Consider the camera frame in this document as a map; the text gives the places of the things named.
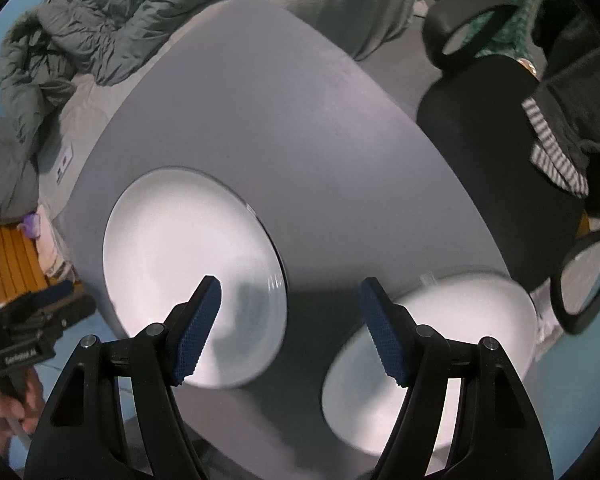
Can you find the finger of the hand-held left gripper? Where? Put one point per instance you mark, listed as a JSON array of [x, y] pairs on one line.
[[55, 292], [77, 312]]

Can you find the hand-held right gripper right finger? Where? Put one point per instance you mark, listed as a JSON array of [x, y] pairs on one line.
[[380, 330]]

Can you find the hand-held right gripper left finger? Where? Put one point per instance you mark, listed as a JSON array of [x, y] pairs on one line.
[[200, 320]]

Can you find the person's left hand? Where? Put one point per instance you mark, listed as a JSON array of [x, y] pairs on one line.
[[10, 420]]

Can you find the pale cloth pile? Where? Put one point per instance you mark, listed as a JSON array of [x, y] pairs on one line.
[[55, 245]]

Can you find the small purple object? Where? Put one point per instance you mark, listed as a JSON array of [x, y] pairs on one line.
[[32, 225]]

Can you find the black office chair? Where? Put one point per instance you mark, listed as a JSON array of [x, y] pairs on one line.
[[480, 135]]

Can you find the grey white striped cloth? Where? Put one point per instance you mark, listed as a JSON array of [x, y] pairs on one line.
[[550, 155]]

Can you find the green checked cloth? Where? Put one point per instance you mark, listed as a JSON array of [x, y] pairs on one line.
[[510, 35]]

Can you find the black garment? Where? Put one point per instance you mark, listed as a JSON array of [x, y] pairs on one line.
[[580, 70]]

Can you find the yellow wooden slatted frame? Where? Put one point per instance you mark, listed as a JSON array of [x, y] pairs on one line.
[[10, 260]]

